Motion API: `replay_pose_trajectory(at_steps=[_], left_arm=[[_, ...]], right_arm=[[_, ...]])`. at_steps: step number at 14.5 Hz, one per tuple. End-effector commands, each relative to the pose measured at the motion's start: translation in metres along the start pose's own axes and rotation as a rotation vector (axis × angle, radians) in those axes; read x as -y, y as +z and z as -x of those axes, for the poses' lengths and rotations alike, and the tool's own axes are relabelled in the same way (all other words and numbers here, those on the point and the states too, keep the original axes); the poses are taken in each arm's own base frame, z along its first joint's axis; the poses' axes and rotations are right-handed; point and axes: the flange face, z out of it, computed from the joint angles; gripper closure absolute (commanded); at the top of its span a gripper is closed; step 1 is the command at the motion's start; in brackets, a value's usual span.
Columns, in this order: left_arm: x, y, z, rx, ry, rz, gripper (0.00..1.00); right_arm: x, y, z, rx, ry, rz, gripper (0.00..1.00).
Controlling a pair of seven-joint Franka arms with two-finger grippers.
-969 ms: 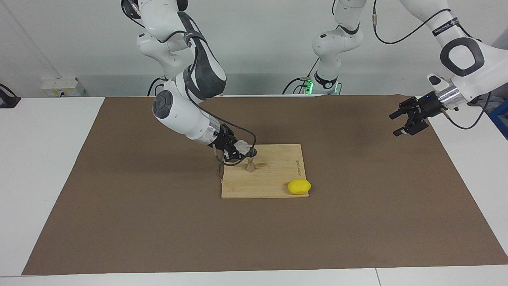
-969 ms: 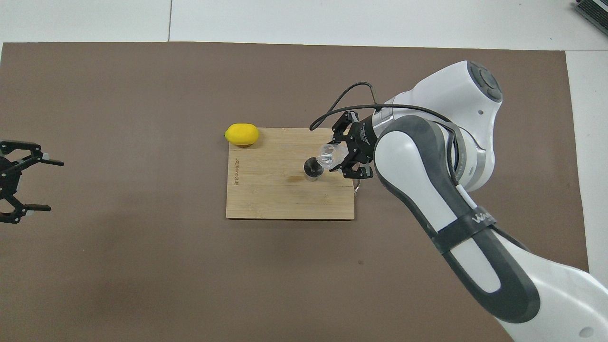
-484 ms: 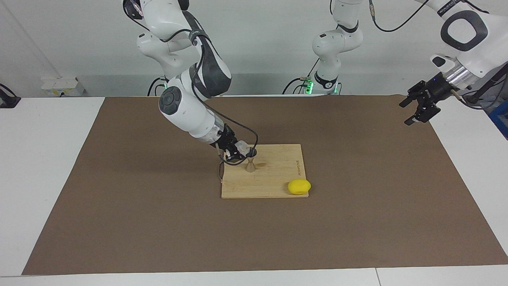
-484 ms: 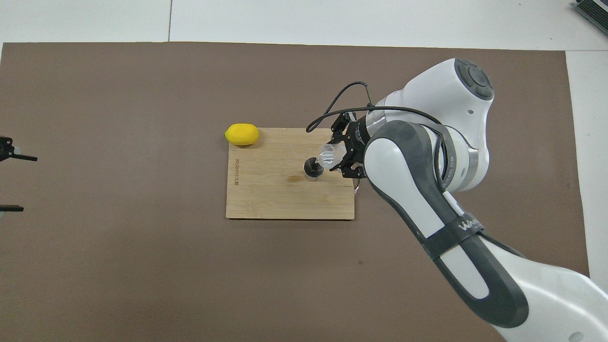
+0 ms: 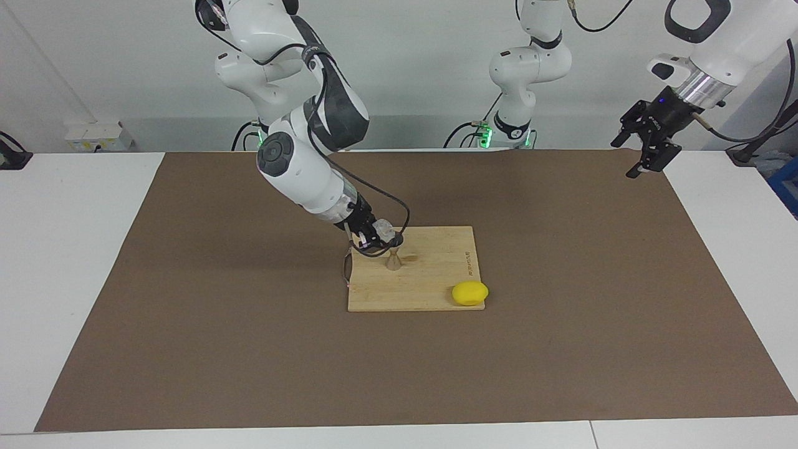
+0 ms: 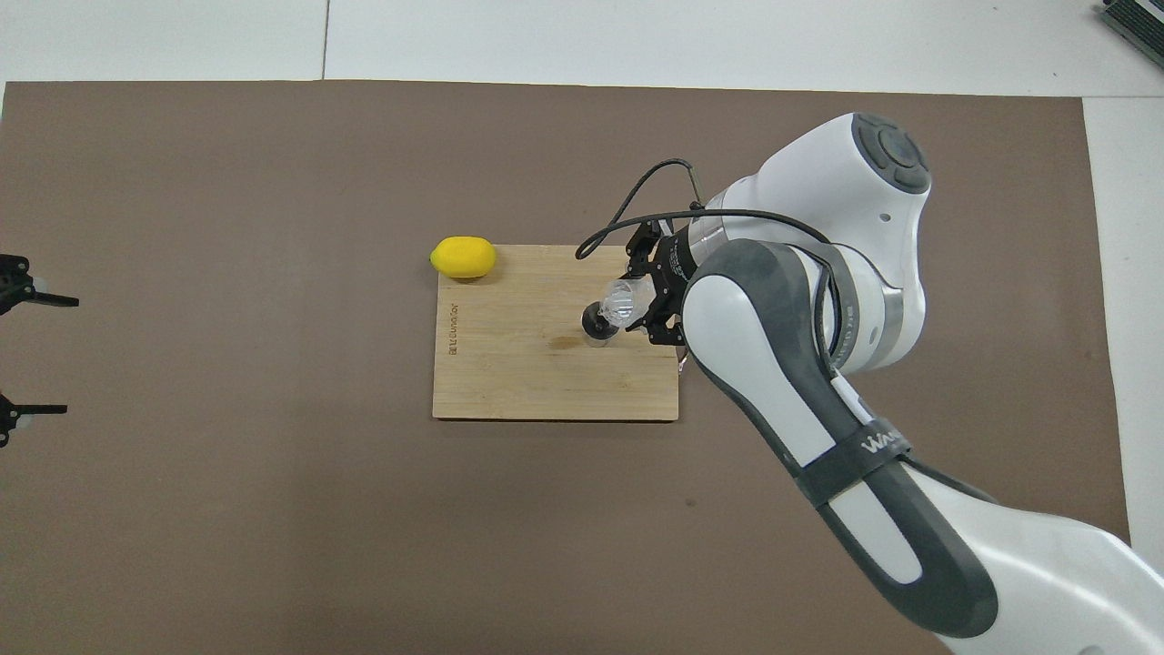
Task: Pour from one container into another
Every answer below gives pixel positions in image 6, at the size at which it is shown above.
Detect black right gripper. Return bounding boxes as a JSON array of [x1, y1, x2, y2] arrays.
[[624, 221, 701, 348]]

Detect clear glass cup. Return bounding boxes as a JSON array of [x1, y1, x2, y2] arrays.
[[596, 277, 652, 330]]

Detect steel double jigger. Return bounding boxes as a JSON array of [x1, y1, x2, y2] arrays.
[[580, 305, 624, 350]]

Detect wooden cutting board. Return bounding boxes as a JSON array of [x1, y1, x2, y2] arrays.
[[432, 244, 692, 422]]

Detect yellow lemon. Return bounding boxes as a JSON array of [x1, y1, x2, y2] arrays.
[[429, 236, 497, 280]]

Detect brown table mat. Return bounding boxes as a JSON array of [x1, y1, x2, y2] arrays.
[[0, 80, 1145, 655]]

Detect grey ribbed device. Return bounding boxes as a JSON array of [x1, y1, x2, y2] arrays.
[[1096, 0, 1164, 69]]

